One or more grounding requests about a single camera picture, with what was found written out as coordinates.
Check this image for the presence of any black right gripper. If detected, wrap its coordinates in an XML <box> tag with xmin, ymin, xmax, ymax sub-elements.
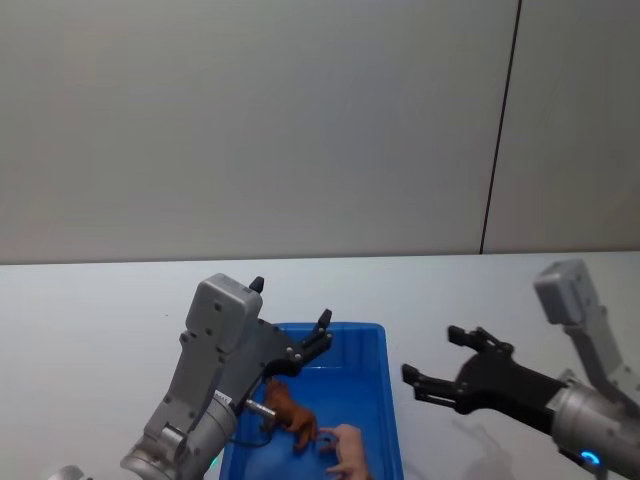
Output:
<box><xmin>400</xmin><ymin>324</ymin><xmax>569</xmax><ymax>434</ymax></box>

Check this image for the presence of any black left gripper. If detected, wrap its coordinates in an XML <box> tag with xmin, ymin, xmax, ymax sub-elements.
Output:
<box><xmin>214</xmin><ymin>275</ymin><xmax>335</xmax><ymax>416</ymax></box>

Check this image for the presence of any blue plastic bin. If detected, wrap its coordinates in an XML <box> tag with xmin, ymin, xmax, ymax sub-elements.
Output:
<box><xmin>218</xmin><ymin>322</ymin><xmax>405</xmax><ymax>480</ymax></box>

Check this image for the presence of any brown toy animal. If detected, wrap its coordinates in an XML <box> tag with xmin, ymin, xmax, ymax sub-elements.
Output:
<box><xmin>259</xmin><ymin>378</ymin><xmax>321</xmax><ymax>454</ymax></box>

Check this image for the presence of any pink toy animal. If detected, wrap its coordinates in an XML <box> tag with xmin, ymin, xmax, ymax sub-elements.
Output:
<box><xmin>319</xmin><ymin>423</ymin><xmax>371</xmax><ymax>480</ymax></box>

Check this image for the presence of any thin dark cable silver plug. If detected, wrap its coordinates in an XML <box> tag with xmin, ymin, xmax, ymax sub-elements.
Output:
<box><xmin>230</xmin><ymin>399</ymin><xmax>277</xmax><ymax>447</ymax></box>

